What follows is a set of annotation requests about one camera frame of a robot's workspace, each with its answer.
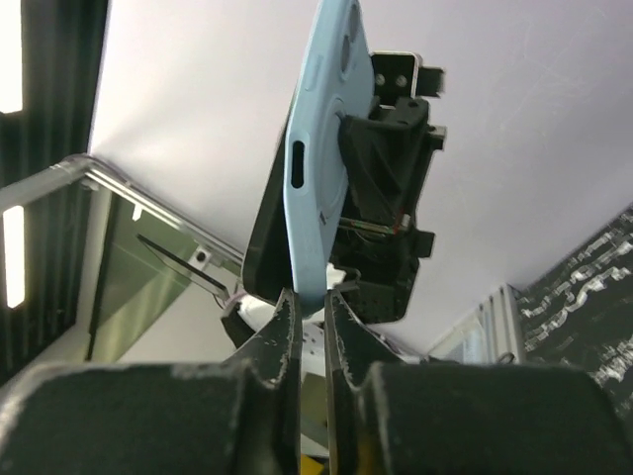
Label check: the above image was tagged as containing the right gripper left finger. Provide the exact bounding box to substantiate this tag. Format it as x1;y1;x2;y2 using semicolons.
1;290;303;474

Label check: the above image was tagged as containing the light blue phone case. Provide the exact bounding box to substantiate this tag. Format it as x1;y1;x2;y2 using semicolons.
283;1;374;317

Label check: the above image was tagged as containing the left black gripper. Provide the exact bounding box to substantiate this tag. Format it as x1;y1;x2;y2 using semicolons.
330;98;446;323

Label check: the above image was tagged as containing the black smartphone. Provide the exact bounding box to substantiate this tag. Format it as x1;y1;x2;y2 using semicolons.
241;139;292;304

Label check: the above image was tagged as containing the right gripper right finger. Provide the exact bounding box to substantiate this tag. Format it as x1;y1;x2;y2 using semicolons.
324;291;632;474

